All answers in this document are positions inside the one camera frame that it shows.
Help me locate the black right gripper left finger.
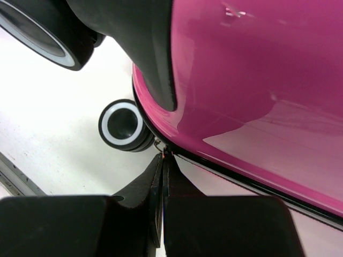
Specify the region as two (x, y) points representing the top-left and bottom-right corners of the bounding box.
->
(1, 154), (163, 256)

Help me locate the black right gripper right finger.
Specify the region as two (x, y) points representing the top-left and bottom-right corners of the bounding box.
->
(162, 150), (304, 256)

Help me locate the pink hard-shell suitcase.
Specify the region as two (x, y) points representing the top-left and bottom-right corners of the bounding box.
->
(1, 1), (342, 229)

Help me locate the aluminium front rail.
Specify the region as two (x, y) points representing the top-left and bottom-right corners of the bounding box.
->
(1, 153), (46, 196)

